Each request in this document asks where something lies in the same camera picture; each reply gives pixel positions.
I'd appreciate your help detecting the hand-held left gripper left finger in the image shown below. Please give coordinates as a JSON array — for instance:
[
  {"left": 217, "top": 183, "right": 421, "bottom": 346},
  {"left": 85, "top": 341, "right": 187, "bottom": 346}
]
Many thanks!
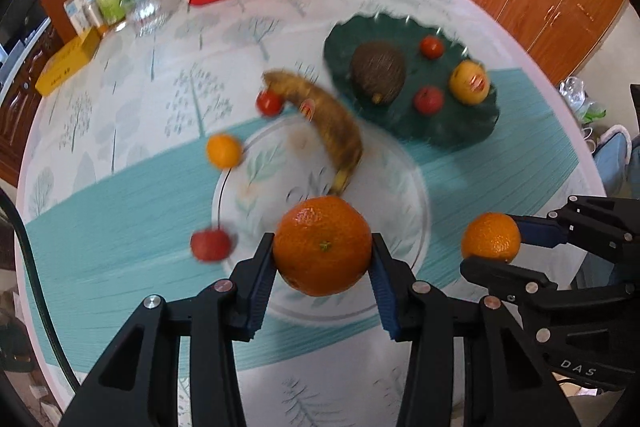
[{"left": 60, "top": 232, "right": 277, "bottom": 427}]

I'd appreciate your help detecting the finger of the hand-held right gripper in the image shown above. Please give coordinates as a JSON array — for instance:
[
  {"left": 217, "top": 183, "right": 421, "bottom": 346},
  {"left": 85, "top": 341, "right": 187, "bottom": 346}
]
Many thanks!
[
  {"left": 460, "top": 256, "right": 560, "bottom": 309},
  {"left": 515, "top": 194, "right": 640, "bottom": 268}
]

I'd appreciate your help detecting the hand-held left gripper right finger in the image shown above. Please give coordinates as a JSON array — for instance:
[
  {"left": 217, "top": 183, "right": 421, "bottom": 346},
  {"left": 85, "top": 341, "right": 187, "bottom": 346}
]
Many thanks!
[{"left": 369, "top": 233, "right": 576, "bottom": 427}]

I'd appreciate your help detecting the orange mandarin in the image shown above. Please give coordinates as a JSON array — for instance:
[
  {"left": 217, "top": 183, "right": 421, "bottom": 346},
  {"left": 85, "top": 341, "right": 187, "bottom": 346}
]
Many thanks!
[
  {"left": 461, "top": 212, "right": 522, "bottom": 264},
  {"left": 272, "top": 196, "right": 373, "bottom": 298}
]

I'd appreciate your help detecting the red cherry tomato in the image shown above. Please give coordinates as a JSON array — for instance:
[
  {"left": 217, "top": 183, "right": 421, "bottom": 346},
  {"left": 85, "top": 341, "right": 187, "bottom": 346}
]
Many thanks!
[
  {"left": 420, "top": 36, "right": 445, "bottom": 60},
  {"left": 256, "top": 90, "right": 285, "bottom": 118},
  {"left": 190, "top": 229, "right": 233, "bottom": 263},
  {"left": 413, "top": 87, "right": 445, "bottom": 114}
]

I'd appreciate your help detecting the dark green scalloped plate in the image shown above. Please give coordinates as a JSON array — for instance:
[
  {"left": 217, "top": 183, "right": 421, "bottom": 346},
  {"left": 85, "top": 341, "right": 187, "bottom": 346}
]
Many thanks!
[{"left": 322, "top": 13, "right": 501, "bottom": 151}]

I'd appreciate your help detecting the small yellow-orange citrus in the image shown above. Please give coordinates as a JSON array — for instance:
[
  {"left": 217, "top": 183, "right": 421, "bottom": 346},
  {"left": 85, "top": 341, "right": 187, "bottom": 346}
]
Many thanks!
[{"left": 206, "top": 134, "right": 245, "bottom": 170}]

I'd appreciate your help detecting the yellow orange with red sticker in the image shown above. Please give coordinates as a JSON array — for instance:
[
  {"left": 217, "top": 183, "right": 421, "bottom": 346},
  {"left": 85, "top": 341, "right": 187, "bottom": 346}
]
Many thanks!
[{"left": 449, "top": 61, "right": 490, "bottom": 106}]

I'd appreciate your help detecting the spotted ripe banana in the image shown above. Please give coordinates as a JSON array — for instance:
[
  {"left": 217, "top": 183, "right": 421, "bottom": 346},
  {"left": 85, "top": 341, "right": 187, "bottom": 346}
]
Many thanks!
[{"left": 262, "top": 69, "right": 364, "bottom": 196}]

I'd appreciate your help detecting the dark brown avocado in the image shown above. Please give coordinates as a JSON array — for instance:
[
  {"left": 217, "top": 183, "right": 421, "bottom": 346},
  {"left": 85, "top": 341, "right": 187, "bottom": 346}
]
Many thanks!
[{"left": 350, "top": 42, "right": 407, "bottom": 104}]

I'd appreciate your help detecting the clear plastic bag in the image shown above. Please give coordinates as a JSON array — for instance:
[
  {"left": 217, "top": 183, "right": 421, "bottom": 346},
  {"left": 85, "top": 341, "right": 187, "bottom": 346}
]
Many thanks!
[{"left": 557, "top": 77, "right": 608, "bottom": 125}]

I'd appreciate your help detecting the clear ribbed glass cup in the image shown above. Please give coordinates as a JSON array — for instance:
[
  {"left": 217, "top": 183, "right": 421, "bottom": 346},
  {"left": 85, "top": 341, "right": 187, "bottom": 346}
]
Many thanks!
[{"left": 127, "top": 0, "right": 168, "bottom": 38}]

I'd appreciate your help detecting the yellow flat box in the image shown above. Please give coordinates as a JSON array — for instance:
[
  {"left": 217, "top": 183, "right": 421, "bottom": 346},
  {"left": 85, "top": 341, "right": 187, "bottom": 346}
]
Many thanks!
[{"left": 35, "top": 27, "right": 102, "bottom": 96}]

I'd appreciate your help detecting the wooden kitchen cabinet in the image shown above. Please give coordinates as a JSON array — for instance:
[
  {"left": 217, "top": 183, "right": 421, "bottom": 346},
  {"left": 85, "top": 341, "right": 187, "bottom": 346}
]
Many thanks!
[{"left": 0, "top": 0, "right": 76, "bottom": 188}]

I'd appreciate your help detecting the small metal can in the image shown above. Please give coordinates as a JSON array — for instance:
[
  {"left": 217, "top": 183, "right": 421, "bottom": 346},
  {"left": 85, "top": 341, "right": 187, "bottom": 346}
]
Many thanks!
[{"left": 82, "top": 0, "right": 108, "bottom": 32}]

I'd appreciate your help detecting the white carton box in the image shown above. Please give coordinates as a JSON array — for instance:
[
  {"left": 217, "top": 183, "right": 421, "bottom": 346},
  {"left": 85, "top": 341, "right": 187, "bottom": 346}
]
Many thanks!
[{"left": 63, "top": 0, "right": 91, "bottom": 32}]

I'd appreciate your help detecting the black cable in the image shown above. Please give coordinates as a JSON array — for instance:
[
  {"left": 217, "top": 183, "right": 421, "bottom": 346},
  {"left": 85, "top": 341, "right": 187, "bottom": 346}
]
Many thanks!
[{"left": 0, "top": 187, "right": 81, "bottom": 395}]

